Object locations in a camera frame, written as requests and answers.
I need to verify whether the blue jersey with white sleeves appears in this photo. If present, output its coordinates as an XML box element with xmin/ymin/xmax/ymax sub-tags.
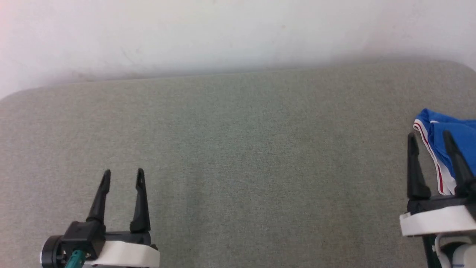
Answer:
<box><xmin>413</xmin><ymin>108</ymin><xmax>476</xmax><ymax>196</ymax></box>

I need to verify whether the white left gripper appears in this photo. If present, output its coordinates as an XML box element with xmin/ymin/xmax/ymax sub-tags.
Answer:
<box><xmin>85</xmin><ymin>168</ymin><xmax>161</xmax><ymax>268</ymax></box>

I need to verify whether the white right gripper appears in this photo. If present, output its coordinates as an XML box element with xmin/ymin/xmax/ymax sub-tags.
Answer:
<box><xmin>399</xmin><ymin>130</ymin><xmax>476</xmax><ymax>237</ymax></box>

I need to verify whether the grey-green fabric sofa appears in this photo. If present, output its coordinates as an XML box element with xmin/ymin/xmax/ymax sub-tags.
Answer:
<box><xmin>0</xmin><ymin>60</ymin><xmax>476</xmax><ymax>268</ymax></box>

